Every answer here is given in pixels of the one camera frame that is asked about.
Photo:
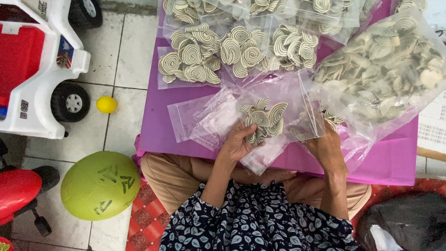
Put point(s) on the person's right hand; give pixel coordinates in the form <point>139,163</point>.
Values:
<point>329,150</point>

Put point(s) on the person's left hand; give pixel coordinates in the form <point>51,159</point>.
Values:
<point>235,146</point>

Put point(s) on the person's right fingers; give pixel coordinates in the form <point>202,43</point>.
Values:
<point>319,137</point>

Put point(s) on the half-filled clear plastic bag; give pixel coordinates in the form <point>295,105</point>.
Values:
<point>296,104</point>

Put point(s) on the handful of spiral crackers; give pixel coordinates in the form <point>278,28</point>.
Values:
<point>266,116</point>

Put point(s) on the large bag of spiral crackers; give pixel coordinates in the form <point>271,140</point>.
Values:
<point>383,62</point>

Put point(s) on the navy leaf-print dress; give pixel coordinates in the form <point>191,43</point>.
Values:
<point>258,223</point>

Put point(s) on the printed paper sheet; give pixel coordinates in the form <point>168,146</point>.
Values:
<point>433,129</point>

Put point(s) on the stack of empty clear bags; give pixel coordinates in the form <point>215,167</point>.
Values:
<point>202,118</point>

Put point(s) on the white plastic wrapper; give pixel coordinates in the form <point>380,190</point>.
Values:
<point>383,240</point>

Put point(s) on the black plastic bag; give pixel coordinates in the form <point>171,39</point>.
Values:
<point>411,219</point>

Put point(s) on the purple plastic table cover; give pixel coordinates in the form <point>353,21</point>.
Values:
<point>174,132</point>

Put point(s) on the pile of spiral cracker packets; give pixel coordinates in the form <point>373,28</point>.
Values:
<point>195,55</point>

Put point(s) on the tan trousers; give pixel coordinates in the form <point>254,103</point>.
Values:
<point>170,177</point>

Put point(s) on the small yellow ball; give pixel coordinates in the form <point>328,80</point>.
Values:
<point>106,104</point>

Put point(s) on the green rubber ball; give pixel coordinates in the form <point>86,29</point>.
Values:
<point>100,185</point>

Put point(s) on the white toy ride-on car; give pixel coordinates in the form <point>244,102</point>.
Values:
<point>31,104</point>

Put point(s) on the red toy tricycle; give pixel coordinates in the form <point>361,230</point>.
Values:
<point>19,195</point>

